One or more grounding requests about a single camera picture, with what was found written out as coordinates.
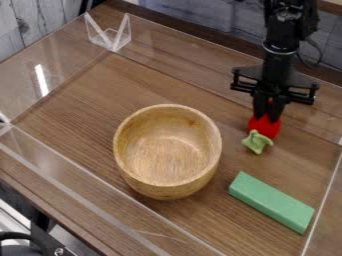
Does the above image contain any black cable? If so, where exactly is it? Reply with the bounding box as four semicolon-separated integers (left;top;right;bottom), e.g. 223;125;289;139
0;231;44;256

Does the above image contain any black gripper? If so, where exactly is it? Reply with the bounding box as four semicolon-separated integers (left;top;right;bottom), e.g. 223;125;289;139
231;52;320;123

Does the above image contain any clear acrylic corner bracket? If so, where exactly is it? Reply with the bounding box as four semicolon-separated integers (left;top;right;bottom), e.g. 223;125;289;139
84;13;130;52

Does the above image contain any wooden bowl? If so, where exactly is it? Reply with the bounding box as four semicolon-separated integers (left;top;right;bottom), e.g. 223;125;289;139
112;104;223;200

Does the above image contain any green rectangular block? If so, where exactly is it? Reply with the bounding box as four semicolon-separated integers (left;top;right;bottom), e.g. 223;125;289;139
227;171;315;235

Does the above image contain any black table clamp bracket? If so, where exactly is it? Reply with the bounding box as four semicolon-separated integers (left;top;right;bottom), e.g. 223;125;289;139
30;212;77;256

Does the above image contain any red toy fruit green stem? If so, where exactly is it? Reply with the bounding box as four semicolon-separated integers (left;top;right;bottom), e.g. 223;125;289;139
241;115;281;155

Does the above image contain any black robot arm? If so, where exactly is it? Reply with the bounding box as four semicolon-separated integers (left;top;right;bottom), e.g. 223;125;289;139
229;0;319;123

